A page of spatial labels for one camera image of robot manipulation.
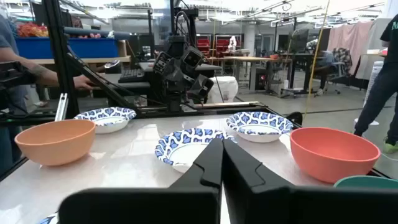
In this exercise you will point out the person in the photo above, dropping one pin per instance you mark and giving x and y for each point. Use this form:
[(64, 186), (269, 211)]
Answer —
[(323, 65), (379, 90), (6, 37)]

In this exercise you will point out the person's hand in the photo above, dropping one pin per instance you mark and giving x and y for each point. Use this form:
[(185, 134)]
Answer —
[(84, 82)]

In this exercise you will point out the wooden workbench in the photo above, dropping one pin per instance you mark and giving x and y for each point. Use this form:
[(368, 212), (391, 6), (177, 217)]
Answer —
[(93, 60)]

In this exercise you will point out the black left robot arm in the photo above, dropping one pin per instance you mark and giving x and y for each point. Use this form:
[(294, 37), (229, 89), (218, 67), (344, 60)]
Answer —
[(177, 43)]

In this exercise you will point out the office chair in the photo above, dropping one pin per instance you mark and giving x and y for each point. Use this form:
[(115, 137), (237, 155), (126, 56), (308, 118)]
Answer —
[(340, 62)]

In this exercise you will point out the wooden table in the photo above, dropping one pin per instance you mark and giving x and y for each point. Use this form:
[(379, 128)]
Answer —
[(248, 59)]

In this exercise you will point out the blue patterned paper bowl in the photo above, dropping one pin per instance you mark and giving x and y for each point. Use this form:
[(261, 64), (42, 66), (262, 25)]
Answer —
[(258, 130), (109, 123), (183, 149), (48, 220)]

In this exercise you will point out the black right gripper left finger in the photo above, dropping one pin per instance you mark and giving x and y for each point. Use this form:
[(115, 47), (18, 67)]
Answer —
[(155, 205)]

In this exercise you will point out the white bucket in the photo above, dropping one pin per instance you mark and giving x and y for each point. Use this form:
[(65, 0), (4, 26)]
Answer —
[(225, 90)]

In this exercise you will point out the silver aluminium bar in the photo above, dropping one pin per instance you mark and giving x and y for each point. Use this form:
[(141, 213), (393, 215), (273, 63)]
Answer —
[(61, 107)]

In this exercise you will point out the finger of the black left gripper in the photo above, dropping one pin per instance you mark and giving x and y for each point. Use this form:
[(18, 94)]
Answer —
[(202, 87), (162, 63)]

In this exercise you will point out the red plastic bowl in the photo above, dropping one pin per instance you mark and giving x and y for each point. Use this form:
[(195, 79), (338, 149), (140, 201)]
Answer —
[(329, 158)]

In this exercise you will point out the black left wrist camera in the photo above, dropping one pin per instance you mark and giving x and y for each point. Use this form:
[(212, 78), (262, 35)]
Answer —
[(192, 57)]

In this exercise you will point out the red storage bin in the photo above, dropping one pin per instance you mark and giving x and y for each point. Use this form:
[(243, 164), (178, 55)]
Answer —
[(203, 45), (222, 44)]

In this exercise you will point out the black keyboard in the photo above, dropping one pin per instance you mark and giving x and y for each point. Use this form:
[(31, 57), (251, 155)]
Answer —
[(131, 75)]

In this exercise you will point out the orange plastic bowl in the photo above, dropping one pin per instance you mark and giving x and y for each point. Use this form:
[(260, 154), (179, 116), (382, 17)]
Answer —
[(56, 146)]

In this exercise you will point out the person's forearm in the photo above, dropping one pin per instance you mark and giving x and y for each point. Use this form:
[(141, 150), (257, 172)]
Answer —
[(40, 73)]

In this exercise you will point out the blue plastic bin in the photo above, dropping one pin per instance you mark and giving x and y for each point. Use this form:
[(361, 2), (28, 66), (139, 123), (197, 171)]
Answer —
[(87, 48)]

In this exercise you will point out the teal plastic bowl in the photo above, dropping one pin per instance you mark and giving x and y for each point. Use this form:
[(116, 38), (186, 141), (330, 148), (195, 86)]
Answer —
[(367, 183)]

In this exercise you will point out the pink curtain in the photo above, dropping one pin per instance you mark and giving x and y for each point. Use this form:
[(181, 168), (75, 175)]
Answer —
[(348, 40)]

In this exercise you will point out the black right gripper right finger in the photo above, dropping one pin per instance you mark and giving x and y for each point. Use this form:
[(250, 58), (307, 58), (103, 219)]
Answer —
[(280, 205)]

